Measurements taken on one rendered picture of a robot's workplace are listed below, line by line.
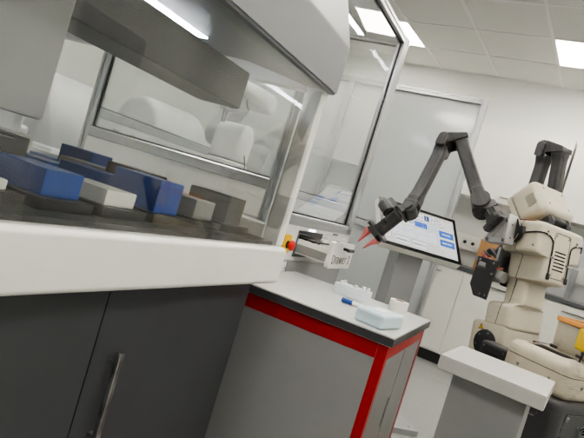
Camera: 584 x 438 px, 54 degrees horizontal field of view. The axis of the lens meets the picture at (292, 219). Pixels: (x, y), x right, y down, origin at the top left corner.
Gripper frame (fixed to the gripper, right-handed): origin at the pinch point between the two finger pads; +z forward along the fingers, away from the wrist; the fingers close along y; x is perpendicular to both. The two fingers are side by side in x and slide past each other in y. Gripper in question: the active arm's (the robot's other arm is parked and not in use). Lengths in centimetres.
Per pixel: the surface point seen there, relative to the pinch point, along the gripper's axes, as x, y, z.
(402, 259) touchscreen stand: -88, -3, 5
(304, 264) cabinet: 1.0, 8.1, 26.0
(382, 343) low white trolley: 75, -42, -5
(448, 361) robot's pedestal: 72, -55, -16
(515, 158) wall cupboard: -324, 42, -92
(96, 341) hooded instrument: 146, -14, 22
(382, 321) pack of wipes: 72, -37, -7
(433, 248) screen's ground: -90, -8, -11
